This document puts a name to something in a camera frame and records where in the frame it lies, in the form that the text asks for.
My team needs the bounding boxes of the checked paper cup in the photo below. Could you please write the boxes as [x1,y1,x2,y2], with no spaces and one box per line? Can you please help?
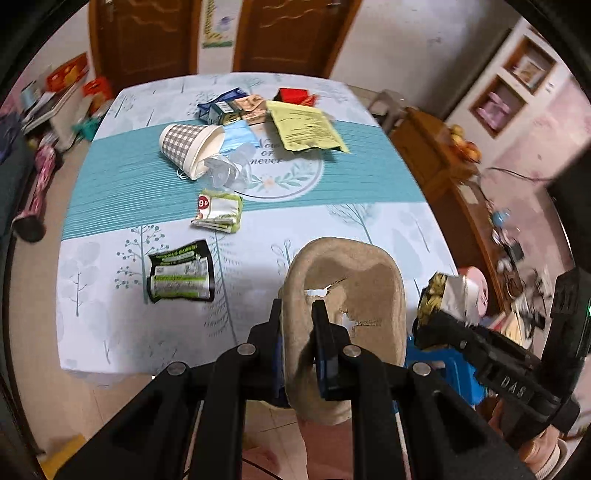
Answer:
[159,123,226,181]

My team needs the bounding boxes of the black cable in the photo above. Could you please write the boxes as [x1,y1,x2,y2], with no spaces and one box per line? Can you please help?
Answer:
[485,166,551,184]

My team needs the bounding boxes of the blue carton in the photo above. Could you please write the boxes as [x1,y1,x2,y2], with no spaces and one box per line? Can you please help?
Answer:
[197,89,247,121]

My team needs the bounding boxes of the yellow silver snack wrapper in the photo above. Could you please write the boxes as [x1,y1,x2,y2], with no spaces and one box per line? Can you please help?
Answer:
[417,271,483,330]

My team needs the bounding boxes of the small red gift box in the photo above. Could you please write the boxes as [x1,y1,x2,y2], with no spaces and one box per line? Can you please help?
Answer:
[82,78,114,114]

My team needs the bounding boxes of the pink patterned hoverboard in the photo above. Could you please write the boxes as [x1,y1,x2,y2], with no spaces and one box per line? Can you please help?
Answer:
[13,143,58,243]

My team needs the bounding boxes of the pink dumbbells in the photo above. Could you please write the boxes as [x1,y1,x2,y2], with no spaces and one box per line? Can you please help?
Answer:
[478,92,511,127]

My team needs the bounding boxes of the black green snack packet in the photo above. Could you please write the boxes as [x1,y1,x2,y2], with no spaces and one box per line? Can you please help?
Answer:
[147,240,215,304]

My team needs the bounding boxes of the white low cabinet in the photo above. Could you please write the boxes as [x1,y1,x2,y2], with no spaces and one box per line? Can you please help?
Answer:
[21,85,90,151]

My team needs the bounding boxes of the giraffe height chart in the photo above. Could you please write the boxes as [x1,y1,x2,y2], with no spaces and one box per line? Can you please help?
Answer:
[202,0,234,49]

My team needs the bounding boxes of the brown wooden cabinet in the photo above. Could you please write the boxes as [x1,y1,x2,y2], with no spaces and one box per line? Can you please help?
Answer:
[390,108,481,199]

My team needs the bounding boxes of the person's right hand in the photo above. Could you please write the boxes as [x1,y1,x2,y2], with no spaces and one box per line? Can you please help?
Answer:
[488,398,571,478]

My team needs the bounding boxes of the stack of books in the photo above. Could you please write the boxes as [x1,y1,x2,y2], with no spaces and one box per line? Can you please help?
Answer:
[485,309,522,342]

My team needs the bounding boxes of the yellow-green printed packet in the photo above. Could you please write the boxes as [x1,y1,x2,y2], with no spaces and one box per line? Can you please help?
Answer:
[266,100,350,154]

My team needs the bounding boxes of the picture frame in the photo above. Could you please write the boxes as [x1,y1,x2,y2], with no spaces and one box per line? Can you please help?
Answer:
[512,55,548,88]

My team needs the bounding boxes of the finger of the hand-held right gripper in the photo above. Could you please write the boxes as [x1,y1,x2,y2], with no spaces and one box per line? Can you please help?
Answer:
[412,308,485,370]

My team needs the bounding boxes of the blue plastic stool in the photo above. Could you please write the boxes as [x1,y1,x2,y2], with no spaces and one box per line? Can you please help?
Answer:
[406,346,485,407]

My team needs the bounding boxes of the brown wooden door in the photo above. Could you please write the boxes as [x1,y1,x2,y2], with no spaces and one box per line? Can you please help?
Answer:
[233,0,363,78]
[90,0,204,93]

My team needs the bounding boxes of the green snack wrapper red label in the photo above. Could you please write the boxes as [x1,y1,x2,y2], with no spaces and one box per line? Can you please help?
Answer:
[191,189,244,233]

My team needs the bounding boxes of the black television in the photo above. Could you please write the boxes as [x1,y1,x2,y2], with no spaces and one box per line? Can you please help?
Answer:
[546,138,591,259]

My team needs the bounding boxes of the bowl of fruit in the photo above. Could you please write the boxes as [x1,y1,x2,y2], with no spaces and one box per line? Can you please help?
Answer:
[449,124,482,163]

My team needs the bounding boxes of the blue face mask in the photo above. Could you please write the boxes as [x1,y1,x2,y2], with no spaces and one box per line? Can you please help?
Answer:
[221,121,259,155]

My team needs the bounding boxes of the small green box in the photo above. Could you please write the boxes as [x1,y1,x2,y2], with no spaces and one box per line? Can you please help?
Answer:
[211,102,243,126]

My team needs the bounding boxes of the table with printed tablecloth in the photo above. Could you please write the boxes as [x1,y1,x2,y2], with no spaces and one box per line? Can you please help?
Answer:
[56,71,459,384]

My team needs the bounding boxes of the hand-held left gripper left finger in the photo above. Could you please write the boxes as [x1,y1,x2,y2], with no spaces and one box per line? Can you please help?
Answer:
[55,299,296,480]

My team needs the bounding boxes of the tan snack wrapper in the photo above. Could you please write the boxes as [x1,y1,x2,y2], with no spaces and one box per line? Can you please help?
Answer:
[233,95,269,125]

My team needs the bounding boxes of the grey-brown plastic stool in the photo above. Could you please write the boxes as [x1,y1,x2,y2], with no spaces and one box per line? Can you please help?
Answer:
[368,90,407,134]

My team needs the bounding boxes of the pink box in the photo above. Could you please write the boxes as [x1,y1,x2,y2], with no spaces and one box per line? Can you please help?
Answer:
[462,267,488,319]

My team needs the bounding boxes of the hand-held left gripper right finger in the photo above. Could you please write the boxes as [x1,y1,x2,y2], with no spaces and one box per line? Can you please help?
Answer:
[310,299,536,480]

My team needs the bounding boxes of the large red gift box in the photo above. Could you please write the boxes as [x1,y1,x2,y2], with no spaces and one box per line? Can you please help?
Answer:
[46,53,89,93]

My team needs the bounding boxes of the brown paper pulp tray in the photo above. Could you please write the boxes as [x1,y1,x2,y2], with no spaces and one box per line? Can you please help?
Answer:
[279,237,408,426]

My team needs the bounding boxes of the clear plastic cup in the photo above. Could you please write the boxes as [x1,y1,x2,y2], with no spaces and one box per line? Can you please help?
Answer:
[199,143,257,191]

